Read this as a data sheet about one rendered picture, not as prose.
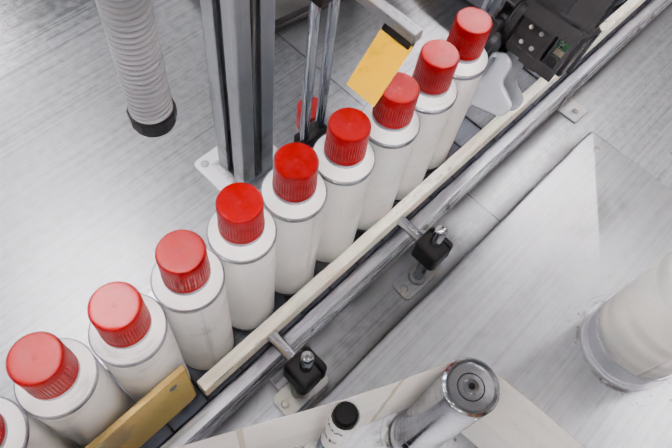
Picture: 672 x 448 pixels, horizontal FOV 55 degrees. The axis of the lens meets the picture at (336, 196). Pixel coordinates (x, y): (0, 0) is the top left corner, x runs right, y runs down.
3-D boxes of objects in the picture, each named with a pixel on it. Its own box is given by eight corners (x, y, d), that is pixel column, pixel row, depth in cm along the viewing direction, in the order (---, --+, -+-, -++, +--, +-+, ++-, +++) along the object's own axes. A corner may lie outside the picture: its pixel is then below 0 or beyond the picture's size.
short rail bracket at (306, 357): (300, 412, 62) (307, 382, 52) (256, 365, 64) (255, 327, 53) (324, 389, 63) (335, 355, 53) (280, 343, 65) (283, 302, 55)
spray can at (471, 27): (424, 180, 70) (477, 52, 53) (391, 149, 72) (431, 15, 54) (455, 155, 72) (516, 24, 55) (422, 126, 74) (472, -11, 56)
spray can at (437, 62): (400, 211, 68) (447, 88, 50) (363, 182, 70) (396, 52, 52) (429, 181, 70) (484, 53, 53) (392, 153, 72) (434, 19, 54)
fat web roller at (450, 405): (415, 475, 55) (477, 439, 39) (377, 435, 57) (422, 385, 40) (449, 436, 57) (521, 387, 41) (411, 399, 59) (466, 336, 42)
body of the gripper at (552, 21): (542, 88, 60) (631, -29, 53) (471, 35, 62) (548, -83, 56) (565, 79, 66) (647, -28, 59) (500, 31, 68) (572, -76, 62)
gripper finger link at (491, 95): (476, 150, 66) (530, 76, 61) (433, 115, 68) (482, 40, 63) (488, 144, 68) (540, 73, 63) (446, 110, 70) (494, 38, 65)
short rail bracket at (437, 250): (417, 296, 69) (444, 249, 59) (397, 277, 70) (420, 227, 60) (436, 277, 70) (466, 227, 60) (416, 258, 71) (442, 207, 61)
